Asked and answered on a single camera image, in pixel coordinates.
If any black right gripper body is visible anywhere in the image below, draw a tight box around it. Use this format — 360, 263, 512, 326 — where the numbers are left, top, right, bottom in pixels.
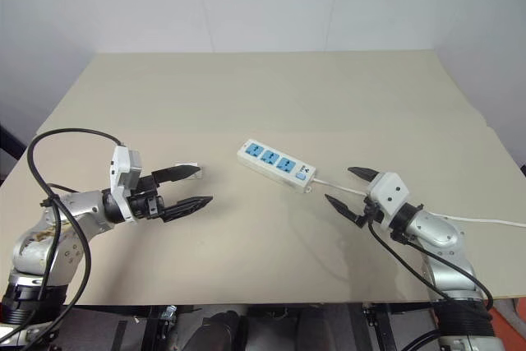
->
354, 197, 386, 229

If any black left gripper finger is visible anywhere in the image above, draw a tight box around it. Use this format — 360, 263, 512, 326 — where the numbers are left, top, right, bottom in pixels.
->
150, 164, 203, 186
160, 195, 215, 223

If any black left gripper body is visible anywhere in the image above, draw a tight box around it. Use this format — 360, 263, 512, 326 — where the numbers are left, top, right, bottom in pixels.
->
127, 173, 168, 223

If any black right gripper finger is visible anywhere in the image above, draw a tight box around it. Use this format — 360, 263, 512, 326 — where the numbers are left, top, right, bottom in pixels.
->
324, 192, 366, 225
347, 166, 384, 185

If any small white plug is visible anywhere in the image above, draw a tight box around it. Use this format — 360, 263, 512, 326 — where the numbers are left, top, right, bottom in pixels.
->
173, 161, 205, 180

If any white blue power strip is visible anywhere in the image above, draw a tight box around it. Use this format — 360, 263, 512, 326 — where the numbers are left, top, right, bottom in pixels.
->
236, 138, 318, 196

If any dark rounded shape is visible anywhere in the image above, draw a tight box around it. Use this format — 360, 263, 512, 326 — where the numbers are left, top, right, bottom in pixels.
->
191, 309, 250, 351

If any dark slanted object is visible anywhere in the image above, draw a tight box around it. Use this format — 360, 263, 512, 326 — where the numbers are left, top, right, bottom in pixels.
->
0, 121, 29, 182

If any orange object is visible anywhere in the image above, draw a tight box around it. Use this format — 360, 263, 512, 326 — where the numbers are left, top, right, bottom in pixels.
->
487, 296, 526, 351

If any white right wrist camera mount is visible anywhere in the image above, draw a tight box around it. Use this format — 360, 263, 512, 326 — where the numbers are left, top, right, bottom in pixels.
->
366, 172, 412, 232

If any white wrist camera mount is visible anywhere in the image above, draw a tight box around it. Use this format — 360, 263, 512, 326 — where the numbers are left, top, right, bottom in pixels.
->
366, 172, 412, 232
108, 145, 145, 226

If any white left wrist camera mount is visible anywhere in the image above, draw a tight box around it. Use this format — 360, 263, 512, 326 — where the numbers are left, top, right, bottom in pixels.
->
108, 145, 145, 226

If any white power cord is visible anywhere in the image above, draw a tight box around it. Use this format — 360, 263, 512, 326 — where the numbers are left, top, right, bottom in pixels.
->
311, 177, 526, 229

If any black metal table frame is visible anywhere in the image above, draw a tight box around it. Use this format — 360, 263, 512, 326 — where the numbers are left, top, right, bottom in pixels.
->
61, 302, 443, 351

